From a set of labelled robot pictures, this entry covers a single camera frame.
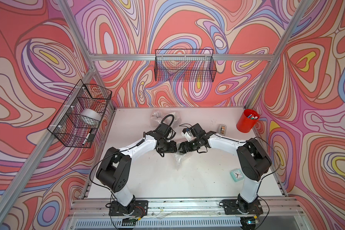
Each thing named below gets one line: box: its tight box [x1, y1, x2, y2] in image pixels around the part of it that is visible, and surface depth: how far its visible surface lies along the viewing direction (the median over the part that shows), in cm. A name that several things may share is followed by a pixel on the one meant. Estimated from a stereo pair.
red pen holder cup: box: [236, 108, 261, 134], surface depth 102 cm
